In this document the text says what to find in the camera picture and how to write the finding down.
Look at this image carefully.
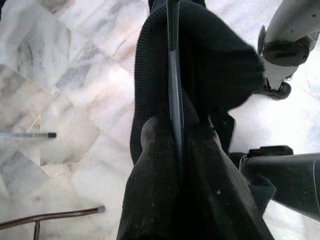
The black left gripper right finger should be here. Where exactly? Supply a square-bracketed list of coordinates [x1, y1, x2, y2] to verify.
[183, 123, 275, 240]

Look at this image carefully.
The black knit collar garment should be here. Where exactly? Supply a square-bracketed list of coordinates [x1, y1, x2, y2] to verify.
[129, 0, 277, 218]

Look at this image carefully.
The silver metal clothes rack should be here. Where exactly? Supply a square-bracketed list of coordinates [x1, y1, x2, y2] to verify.
[0, 131, 57, 139]

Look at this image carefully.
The marble top folding table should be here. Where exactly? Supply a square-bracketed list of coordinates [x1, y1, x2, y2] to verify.
[0, 205, 106, 240]

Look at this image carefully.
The black plastic hanger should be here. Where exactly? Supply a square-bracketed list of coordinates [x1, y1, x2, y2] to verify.
[164, 0, 188, 181]

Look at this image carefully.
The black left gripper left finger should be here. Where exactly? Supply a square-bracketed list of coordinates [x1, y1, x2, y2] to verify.
[116, 114, 183, 240]

